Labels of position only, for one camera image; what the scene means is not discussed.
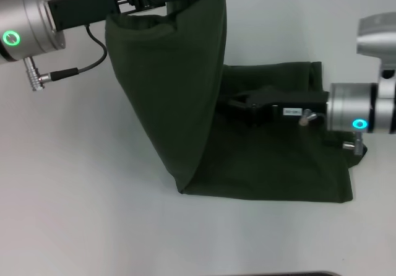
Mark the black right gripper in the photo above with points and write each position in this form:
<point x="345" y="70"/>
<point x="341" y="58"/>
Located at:
<point x="284" y="107"/>

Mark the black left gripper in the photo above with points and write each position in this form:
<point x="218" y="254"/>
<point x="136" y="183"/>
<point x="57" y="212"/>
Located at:
<point x="102" y="0"/>

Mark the dark green FREE t-shirt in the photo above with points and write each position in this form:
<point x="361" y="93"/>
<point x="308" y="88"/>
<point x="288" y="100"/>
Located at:
<point x="191" y="109"/>

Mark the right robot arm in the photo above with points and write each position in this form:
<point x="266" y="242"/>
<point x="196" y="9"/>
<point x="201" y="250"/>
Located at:
<point x="362" y="109"/>

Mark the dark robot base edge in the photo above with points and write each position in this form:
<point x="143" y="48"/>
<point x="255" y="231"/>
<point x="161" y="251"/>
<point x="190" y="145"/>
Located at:
<point x="272" y="273"/>

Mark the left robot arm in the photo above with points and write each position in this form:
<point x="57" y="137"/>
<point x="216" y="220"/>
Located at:
<point x="28" y="25"/>

